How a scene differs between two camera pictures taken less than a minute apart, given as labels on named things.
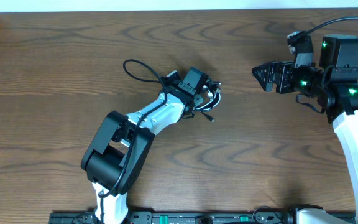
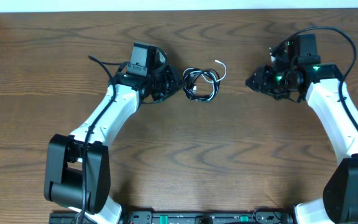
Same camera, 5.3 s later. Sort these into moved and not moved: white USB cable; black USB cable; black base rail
Moved: black USB cable; white USB cable
Not moved: black base rail
